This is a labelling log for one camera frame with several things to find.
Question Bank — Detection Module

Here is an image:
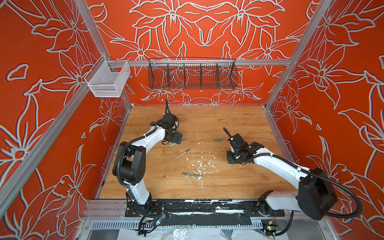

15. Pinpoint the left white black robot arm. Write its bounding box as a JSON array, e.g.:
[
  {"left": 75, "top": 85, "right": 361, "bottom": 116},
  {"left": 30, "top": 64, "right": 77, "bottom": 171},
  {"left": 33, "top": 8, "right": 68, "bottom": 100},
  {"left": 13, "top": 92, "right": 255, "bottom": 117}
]
[{"left": 113, "top": 101, "right": 183, "bottom": 216}]

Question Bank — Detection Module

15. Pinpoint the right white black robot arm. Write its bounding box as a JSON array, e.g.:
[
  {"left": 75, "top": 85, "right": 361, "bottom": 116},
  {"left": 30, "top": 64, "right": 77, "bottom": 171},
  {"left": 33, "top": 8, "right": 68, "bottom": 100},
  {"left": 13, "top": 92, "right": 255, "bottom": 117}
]
[{"left": 224, "top": 129, "right": 363, "bottom": 221}]

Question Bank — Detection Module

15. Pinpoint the beige pen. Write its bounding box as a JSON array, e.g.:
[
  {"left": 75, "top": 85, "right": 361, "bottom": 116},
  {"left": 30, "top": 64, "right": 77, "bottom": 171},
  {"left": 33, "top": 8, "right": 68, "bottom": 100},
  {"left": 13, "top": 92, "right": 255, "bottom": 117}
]
[{"left": 174, "top": 148, "right": 191, "bottom": 159}]

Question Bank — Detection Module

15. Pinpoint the dark green pen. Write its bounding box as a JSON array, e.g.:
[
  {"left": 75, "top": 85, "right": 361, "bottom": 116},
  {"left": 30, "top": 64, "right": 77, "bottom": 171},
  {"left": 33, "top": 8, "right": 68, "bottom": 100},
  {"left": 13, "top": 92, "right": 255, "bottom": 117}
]
[{"left": 182, "top": 173, "right": 202, "bottom": 177}]

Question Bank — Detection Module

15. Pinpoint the clear plastic bin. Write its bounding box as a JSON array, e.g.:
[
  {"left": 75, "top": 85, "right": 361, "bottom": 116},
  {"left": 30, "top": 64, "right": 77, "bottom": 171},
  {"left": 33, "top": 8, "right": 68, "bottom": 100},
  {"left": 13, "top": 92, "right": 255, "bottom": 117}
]
[{"left": 85, "top": 55, "right": 131, "bottom": 98}]

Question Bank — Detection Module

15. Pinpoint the black wire basket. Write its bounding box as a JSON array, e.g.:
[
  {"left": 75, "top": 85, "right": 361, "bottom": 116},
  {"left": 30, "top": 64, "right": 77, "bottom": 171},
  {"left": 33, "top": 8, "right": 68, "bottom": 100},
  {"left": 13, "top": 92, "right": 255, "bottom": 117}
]
[{"left": 148, "top": 57, "right": 238, "bottom": 90}]

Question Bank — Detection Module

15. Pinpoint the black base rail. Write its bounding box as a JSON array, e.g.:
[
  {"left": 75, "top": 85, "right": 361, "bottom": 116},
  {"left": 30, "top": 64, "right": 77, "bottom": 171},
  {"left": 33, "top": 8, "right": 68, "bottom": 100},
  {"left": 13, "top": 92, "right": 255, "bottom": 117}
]
[{"left": 125, "top": 198, "right": 286, "bottom": 218}]

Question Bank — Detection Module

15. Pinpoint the left base cable bundle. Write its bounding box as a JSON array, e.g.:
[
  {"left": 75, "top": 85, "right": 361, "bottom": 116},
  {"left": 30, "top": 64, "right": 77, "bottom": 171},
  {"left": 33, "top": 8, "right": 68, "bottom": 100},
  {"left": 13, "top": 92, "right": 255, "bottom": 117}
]
[{"left": 136, "top": 209, "right": 166, "bottom": 236}]

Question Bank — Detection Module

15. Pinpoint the right base cable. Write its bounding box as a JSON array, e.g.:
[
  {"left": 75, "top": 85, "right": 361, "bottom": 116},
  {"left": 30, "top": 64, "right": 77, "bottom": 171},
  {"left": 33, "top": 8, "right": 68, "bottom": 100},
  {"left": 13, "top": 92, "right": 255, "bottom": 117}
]
[{"left": 262, "top": 209, "right": 295, "bottom": 238}]

